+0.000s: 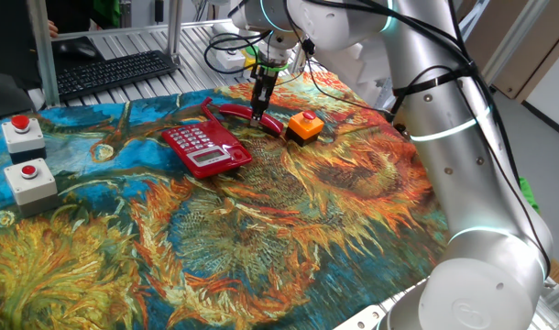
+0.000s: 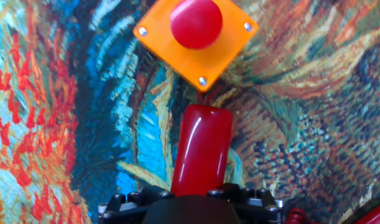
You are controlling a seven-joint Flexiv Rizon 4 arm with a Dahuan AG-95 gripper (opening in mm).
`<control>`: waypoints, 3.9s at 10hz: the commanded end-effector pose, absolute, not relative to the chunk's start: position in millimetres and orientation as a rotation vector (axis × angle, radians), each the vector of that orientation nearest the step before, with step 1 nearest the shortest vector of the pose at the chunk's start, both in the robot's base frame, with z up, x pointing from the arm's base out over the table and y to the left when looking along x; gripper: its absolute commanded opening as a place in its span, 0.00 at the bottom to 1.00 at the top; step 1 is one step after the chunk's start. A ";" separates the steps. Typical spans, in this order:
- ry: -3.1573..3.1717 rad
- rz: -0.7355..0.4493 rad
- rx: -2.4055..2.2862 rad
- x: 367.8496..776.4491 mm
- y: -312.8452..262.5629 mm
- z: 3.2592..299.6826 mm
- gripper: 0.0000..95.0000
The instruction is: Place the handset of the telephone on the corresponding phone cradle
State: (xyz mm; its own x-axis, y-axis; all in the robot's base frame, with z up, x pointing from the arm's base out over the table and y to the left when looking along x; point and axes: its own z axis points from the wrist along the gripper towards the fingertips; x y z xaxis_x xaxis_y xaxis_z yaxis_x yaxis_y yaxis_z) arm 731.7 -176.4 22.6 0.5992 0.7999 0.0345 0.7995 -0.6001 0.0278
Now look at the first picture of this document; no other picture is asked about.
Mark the red telephone base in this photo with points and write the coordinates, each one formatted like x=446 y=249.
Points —
x=201 y=149

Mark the black power adapter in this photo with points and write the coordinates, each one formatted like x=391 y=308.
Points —
x=159 y=11

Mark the person's bare hand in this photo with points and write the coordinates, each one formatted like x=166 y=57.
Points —
x=53 y=29

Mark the grey box large red button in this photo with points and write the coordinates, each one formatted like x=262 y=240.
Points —
x=23 y=137

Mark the thick aluminium frame post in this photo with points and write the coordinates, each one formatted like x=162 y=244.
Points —
x=43 y=55

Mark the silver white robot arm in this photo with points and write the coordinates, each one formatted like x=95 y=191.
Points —
x=444 y=114

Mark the yellow grey switch box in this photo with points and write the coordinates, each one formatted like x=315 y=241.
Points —
x=249 y=59

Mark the white box green button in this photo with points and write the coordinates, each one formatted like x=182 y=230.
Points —
x=229 y=59

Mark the sunflower painting tablecloth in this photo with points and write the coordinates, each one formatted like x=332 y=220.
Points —
x=261 y=229

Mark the grey box small red button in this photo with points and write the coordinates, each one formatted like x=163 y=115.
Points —
x=32 y=188

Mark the green cloth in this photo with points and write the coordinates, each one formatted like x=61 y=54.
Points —
x=529 y=194

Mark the brown wooden board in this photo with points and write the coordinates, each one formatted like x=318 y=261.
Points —
x=513 y=59

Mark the person's dark clothed torso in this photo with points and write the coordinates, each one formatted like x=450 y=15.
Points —
x=69 y=14

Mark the black monitor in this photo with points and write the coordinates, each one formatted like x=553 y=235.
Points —
x=9 y=55

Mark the orange box red mushroom button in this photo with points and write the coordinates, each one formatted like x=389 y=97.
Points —
x=304 y=128

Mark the thin aluminium frame post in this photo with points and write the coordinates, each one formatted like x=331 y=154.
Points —
x=174 y=27

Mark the black computer mouse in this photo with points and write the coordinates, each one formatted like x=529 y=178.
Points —
x=78 y=49

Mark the red telephone handset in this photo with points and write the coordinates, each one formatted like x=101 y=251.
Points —
x=236 y=111

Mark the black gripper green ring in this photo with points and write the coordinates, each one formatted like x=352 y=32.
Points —
x=265 y=87

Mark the black computer keyboard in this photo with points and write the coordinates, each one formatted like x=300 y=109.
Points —
x=114 y=71

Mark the slanted aluminium frame bar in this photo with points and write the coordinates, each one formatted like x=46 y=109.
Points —
x=518 y=41

